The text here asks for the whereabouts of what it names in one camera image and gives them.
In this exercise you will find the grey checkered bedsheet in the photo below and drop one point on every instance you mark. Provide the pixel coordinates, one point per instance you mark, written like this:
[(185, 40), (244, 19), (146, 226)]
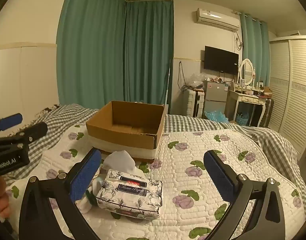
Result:
[(193, 123)]

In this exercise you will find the white oval vanity mirror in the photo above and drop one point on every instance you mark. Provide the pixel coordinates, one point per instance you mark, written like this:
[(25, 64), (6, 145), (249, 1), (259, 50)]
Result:
[(247, 71)]

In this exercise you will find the white floral quilt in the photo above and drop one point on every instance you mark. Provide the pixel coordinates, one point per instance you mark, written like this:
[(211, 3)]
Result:
[(193, 180)]

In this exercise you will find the cluster of cosmetic bottles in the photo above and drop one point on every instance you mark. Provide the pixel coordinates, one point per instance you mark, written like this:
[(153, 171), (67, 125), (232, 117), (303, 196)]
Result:
[(255, 90)]

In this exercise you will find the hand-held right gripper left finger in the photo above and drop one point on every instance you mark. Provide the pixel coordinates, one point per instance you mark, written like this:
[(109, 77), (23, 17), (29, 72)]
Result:
[(86, 177)]

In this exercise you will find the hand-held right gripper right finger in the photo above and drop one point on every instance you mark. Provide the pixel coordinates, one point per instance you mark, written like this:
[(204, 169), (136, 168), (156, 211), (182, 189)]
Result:
[(218, 175)]

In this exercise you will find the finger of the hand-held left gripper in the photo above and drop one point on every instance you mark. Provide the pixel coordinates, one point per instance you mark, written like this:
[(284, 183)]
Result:
[(34, 130), (10, 121)]

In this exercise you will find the blue plastic bag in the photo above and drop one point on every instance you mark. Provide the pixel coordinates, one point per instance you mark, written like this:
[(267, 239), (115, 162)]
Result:
[(215, 117)]

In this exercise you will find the white suitcase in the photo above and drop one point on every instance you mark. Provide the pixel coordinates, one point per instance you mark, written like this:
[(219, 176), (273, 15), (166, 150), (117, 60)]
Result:
[(194, 103)]

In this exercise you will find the thin white pole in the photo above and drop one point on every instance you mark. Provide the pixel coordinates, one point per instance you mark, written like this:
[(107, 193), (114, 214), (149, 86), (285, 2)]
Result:
[(168, 80)]

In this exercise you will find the brown cardboard box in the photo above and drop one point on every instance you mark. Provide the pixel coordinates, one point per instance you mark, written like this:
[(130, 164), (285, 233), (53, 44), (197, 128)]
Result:
[(133, 130)]

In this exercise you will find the narrow green curtain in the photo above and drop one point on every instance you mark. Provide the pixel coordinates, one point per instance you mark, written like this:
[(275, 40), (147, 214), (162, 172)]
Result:
[(255, 50)]

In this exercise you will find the floral tissue pack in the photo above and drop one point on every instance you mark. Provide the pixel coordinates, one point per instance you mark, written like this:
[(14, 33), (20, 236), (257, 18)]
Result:
[(133, 195)]

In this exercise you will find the white dressing table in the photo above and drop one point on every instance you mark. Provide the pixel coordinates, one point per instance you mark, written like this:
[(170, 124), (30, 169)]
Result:
[(245, 100)]

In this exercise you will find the blue basket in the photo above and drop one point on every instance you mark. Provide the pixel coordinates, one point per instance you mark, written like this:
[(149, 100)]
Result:
[(242, 118)]

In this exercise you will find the clear plastic bag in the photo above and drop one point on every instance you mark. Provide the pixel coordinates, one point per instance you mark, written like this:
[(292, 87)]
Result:
[(196, 80)]

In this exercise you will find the grey mini fridge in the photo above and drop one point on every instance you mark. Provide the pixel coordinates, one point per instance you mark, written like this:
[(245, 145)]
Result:
[(215, 97)]

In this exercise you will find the dark suitcase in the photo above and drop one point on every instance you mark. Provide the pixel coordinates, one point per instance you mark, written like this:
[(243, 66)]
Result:
[(267, 112)]

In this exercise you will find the black wall television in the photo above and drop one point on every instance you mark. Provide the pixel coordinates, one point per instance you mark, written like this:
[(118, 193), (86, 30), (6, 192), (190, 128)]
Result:
[(221, 60)]

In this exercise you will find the white slatted wardrobe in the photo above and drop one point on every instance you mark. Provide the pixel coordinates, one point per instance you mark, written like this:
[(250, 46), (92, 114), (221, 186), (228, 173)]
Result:
[(292, 92)]

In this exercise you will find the wide green curtain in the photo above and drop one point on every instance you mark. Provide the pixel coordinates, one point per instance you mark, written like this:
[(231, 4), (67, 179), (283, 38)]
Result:
[(90, 55)]

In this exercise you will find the white air conditioner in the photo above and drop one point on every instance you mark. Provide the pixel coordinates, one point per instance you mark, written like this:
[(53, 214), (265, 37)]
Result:
[(216, 20)]

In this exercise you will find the person's left hand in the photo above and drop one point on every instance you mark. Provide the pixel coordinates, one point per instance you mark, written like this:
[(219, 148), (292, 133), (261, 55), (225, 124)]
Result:
[(0, 200)]

